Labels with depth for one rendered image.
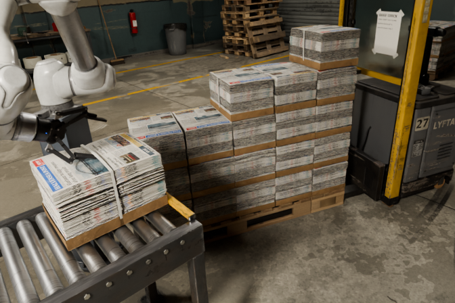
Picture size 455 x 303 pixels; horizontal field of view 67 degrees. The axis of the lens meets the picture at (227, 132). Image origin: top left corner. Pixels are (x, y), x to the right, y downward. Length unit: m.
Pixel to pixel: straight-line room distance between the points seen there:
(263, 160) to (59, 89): 1.24
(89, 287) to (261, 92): 1.38
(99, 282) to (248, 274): 1.21
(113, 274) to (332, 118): 1.71
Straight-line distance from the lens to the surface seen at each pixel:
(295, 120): 2.22
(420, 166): 2.94
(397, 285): 2.28
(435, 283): 2.36
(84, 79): 1.83
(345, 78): 2.33
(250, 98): 2.02
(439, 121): 2.84
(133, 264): 1.16
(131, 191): 1.26
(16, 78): 0.99
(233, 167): 2.14
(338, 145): 2.49
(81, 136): 2.03
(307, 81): 2.17
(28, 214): 1.55
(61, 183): 1.19
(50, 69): 1.91
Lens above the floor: 1.57
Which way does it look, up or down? 23 degrees down
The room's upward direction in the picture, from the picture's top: 3 degrees counter-clockwise
